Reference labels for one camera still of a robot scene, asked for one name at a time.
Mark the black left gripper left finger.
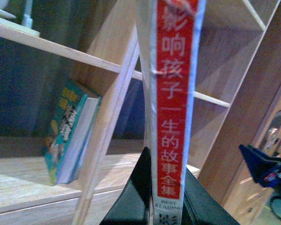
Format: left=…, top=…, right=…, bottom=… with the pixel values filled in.
left=100, top=147, right=152, bottom=225

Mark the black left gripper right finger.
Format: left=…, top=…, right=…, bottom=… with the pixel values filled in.
left=182, top=169, right=239, bottom=225

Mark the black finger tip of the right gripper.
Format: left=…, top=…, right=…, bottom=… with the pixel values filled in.
left=239, top=144, right=281, bottom=188

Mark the white paperback book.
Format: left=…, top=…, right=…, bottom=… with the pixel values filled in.
left=135, top=0, right=206, bottom=225

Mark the white object on upper shelf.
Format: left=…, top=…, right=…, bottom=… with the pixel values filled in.
left=0, top=0, right=40, bottom=37

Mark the wooden glass door cabinet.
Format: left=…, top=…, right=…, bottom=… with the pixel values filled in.
left=221, top=0, right=281, bottom=225

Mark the teal hardcover book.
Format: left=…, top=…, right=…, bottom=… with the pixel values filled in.
left=43, top=78, right=101, bottom=185

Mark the wooden bookshelf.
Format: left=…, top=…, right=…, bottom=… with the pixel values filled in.
left=0, top=0, right=280, bottom=225

